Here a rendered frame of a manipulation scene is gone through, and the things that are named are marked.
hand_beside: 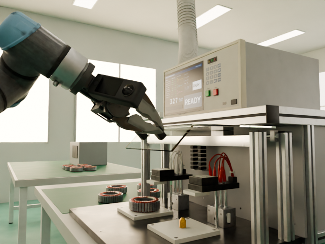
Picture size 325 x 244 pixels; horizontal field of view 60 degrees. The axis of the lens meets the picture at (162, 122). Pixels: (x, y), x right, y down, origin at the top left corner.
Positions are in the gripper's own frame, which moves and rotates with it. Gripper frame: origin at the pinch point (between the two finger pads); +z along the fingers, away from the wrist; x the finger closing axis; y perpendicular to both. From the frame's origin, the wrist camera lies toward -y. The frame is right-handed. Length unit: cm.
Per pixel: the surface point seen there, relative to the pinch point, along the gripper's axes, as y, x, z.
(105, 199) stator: 67, 19, 24
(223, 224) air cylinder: 10.4, 10.0, 37.5
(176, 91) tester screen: 36.9, -28.1, 16.3
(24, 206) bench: 175, 50, 15
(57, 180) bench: 171, 24, 24
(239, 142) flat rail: 0.8, -9.7, 23.0
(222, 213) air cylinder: 10.6, 7.2, 35.8
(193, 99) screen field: 25.7, -24.4, 18.5
